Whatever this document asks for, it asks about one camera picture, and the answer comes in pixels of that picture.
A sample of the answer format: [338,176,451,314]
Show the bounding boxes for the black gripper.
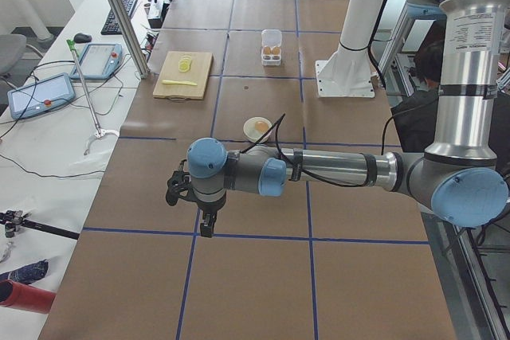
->
[198,201,219,237]

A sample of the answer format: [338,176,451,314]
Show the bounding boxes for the clear plastic egg box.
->
[261,29,283,66]

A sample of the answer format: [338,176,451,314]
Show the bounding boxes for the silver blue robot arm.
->
[167,0,509,237]

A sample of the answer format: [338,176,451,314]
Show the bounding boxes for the black box on table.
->
[147,0,171,29]

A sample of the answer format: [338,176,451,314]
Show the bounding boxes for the white round bowl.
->
[243,117,272,143]

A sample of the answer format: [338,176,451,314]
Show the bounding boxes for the metal reacher grabber stick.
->
[66,39,120,155]

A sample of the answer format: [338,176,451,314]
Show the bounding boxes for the yellow plastic knife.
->
[162,80,198,86]

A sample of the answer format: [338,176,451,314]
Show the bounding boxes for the wooden cutting board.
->
[153,51,213,100]

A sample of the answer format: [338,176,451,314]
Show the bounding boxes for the black tripod rod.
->
[0,210,80,240]

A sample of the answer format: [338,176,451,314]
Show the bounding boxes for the blue teach pendant far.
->
[79,43,123,81]

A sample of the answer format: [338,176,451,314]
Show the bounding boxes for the blue teach pendant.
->
[7,73,75,119]
[79,43,123,81]

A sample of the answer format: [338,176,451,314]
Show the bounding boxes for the red cylinder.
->
[1,279,56,314]

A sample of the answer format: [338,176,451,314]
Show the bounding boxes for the blue teach pendant near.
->
[7,73,75,119]

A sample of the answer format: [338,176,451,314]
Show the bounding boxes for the black keyboard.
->
[100,0,139,36]

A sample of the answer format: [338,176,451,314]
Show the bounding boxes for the black computer mouse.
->
[73,33,92,44]

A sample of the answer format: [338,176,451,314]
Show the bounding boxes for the grey office chair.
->
[0,34,44,82]

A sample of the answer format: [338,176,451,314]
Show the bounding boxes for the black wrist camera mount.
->
[165,159,196,206]

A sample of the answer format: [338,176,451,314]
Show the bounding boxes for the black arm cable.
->
[238,113,415,188]

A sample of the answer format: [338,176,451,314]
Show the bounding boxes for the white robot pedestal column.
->
[316,0,384,98]

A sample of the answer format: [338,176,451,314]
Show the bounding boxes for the aluminium frame post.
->
[108,0,150,79]

